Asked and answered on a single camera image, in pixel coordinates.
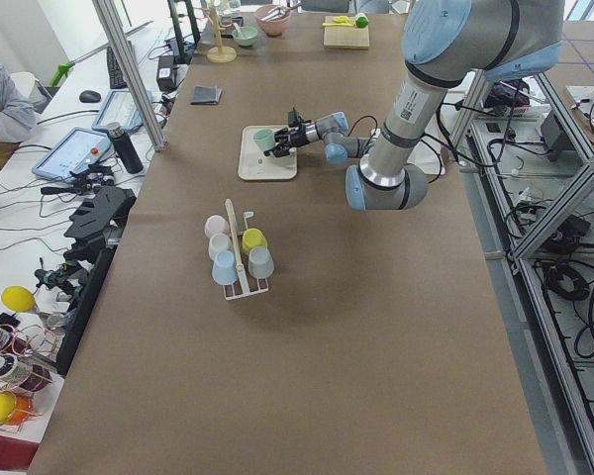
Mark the yellow lemon toy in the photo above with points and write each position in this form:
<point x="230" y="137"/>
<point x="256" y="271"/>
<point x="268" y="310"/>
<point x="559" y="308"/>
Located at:
<point x="18" y="299"/>

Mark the upper teach pendant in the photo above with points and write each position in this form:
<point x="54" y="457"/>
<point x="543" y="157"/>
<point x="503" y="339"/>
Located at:
<point x="118" y="107"/>

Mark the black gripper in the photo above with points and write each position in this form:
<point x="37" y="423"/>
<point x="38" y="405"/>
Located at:
<point x="299" y="136"/>

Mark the green lime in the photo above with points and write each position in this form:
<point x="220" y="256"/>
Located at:
<point x="361" y="21"/>

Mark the green ceramic bowl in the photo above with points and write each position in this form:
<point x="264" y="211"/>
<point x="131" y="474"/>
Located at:
<point x="251" y="35"/>

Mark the white cup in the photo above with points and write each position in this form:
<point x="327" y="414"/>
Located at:
<point x="218" y="243"/>

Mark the white wire cup rack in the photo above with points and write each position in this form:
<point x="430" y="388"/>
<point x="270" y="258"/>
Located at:
<point x="241" y="288"/>

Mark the black foam holder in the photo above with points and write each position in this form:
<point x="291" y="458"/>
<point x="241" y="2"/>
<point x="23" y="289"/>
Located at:
<point x="92" y="217"/>

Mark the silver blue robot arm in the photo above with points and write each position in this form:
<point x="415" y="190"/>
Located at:
<point x="442" y="42"/>

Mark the wooden mug tree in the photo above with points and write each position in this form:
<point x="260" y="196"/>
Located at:
<point x="218" y="53"/>

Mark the metal scoop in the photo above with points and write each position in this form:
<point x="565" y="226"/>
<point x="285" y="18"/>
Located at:
<point x="278" y="12"/>

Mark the light blue cup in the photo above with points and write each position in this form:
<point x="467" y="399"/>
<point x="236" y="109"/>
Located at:
<point x="224" y="271"/>

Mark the grey cup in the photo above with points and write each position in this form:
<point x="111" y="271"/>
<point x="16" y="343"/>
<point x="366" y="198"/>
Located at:
<point x="260" y="263"/>

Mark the black water bottle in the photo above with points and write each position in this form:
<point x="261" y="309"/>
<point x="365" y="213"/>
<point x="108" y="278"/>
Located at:
<point x="124" y="148"/>

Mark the pink cup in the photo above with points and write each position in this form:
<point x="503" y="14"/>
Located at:
<point x="216" y="224"/>

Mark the copper wire basket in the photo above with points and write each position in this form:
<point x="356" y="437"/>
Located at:
<point x="29" y="383"/>

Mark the green cup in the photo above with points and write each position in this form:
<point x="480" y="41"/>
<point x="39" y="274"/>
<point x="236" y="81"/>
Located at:
<point x="264" y="140"/>

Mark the yellow cup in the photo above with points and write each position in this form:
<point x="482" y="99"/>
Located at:
<point x="252" y="238"/>

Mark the teach pendant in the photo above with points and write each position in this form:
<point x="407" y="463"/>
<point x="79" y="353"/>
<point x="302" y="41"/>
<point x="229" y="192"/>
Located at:
<point x="72" y="155"/>
<point x="118" y="107"/>

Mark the pink bowl with ice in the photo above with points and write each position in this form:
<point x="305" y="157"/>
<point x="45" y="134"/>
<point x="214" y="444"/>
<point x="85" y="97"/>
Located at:
<point x="271" y="28"/>

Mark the wooden cutting board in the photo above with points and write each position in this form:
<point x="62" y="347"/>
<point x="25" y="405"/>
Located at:
<point x="346" y="37"/>

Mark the black computer mouse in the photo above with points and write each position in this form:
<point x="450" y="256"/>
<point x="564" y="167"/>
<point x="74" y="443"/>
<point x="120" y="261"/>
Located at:
<point x="89" y="97"/>

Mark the grey folded cloth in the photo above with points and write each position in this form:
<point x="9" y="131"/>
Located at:
<point x="205" y="95"/>

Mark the cream white tray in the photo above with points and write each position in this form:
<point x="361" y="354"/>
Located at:
<point x="255" y="166"/>

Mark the lower teach pendant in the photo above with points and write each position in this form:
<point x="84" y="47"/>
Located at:
<point x="72" y="155"/>

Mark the aluminium frame post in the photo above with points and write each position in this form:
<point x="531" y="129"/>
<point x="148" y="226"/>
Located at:
<point x="112" y="26"/>

